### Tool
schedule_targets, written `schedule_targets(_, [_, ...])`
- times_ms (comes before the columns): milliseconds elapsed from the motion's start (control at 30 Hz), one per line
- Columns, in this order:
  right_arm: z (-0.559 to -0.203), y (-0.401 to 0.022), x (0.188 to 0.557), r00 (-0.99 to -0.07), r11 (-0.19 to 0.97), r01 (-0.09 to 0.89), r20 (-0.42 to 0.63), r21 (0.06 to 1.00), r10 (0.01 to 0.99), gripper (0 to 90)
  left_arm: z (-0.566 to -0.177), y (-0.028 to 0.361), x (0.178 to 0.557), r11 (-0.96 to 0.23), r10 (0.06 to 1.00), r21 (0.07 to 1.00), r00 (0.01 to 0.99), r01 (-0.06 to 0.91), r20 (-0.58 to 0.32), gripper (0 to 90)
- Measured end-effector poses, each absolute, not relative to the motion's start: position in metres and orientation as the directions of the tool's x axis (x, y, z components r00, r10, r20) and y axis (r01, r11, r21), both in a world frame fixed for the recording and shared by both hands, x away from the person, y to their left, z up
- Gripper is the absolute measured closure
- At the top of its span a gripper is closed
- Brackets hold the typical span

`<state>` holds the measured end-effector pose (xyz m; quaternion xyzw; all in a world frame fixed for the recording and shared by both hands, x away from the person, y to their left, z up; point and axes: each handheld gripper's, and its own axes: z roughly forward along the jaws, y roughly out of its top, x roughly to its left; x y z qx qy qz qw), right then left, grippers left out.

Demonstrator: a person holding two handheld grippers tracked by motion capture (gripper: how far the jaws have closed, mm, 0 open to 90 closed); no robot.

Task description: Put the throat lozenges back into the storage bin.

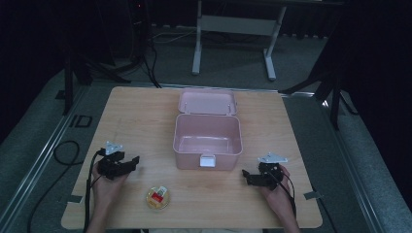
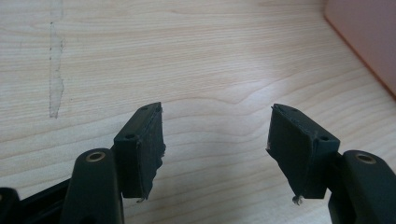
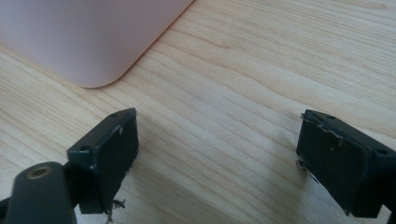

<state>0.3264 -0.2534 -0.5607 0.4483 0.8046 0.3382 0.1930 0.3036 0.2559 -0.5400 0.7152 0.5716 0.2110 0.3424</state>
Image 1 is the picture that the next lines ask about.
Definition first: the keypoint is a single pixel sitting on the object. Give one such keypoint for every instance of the person's right hand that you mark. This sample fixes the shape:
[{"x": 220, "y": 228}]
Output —
[{"x": 278, "y": 197}]

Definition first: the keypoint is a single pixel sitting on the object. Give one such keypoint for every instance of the white metal table frame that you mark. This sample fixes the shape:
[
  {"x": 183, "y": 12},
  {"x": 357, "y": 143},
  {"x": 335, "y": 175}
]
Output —
[{"x": 238, "y": 24}]

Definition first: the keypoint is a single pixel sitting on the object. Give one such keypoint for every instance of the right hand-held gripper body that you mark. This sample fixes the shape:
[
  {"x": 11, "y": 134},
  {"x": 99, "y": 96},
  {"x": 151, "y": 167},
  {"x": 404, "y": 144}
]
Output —
[{"x": 270, "y": 173}]

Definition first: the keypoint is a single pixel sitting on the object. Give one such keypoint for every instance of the black metal stand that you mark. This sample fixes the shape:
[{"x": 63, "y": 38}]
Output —
[
  {"x": 69, "y": 81},
  {"x": 335, "y": 97}
]

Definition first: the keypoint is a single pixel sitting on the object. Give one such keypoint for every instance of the grey tape strip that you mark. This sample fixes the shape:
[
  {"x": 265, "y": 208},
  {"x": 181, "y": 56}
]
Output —
[
  {"x": 312, "y": 195},
  {"x": 74, "y": 199}
]

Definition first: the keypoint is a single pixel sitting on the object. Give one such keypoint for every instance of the round clear snack cup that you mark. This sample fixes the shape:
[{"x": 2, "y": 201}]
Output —
[{"x": 157, "y": 197}]

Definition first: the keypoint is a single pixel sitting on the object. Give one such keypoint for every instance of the pink storage box with lid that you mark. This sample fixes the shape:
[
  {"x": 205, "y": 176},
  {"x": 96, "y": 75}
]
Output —
[{"x": 207, "y": 136}]

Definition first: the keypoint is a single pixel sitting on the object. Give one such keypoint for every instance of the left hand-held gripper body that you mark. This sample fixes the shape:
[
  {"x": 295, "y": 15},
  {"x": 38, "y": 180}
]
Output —
[{"x": 111, "y": 165}]

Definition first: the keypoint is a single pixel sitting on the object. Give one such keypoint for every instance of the black equipment tower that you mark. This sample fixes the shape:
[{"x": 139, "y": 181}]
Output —
[{"x": 139, "y": 29}]

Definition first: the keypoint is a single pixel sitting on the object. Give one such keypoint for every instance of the person's left hand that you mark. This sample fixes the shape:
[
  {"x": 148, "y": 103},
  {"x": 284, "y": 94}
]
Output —
[{"x": 108, "y": 189}]

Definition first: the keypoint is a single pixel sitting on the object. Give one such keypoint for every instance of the metal floor rail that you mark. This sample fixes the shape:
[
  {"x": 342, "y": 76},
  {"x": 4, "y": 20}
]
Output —
[
  {"x": 350, "y": 168},
  {"x": 39, "y": 155}
]

